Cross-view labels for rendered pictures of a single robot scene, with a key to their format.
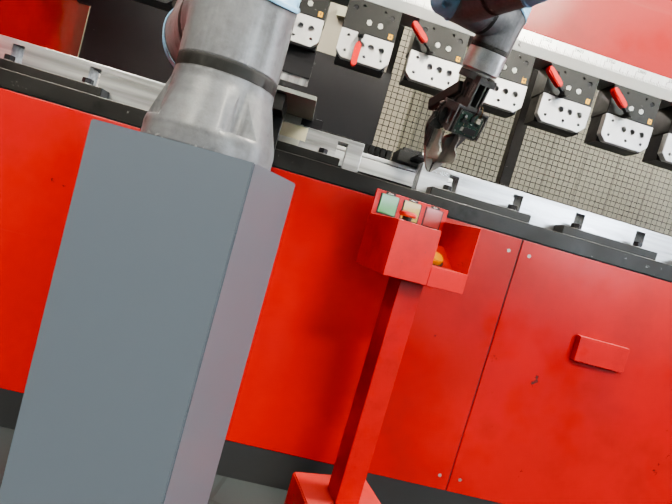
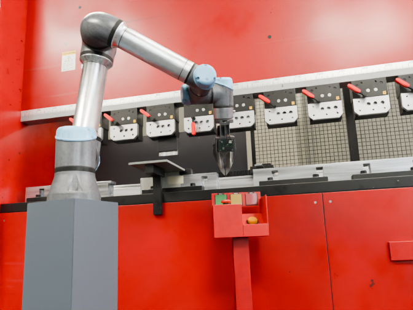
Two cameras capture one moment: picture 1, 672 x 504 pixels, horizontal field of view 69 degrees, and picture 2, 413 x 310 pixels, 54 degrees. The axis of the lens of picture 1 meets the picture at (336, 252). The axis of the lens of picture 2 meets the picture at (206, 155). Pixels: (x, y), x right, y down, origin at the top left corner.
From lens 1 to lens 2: 0.71 m
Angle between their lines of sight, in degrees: 25
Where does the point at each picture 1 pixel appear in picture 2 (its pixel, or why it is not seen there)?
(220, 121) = (66, 188)
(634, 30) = (348, 49)
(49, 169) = not seen: hidden behind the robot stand
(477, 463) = not seen: outside the picture
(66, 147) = not seen: hidden behind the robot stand
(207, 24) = (58, 157)
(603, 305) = (397, 216)
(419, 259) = (233, 222)
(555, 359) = (380, 264)
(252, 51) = (74, 160)
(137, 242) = (46, 241)
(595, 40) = (326, 64)
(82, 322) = (34, 278)
